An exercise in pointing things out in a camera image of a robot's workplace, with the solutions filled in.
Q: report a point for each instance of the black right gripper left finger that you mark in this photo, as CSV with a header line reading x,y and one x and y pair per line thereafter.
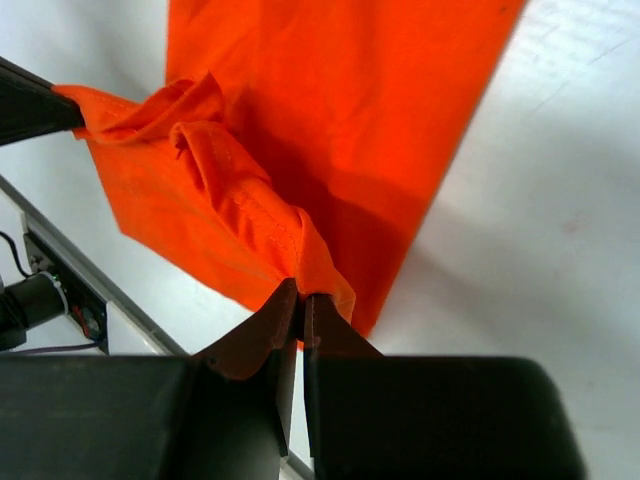
x,y
222,413

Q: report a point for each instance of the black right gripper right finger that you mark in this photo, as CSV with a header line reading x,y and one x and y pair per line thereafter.
x,y
373,416

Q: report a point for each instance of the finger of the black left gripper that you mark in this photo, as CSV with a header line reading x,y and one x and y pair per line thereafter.
x,y
30,107

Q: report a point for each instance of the orange t-shirt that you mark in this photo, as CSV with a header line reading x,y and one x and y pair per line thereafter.
x,y
295,139

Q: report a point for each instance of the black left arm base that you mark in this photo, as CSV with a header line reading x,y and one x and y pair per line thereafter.
x,y
49,288

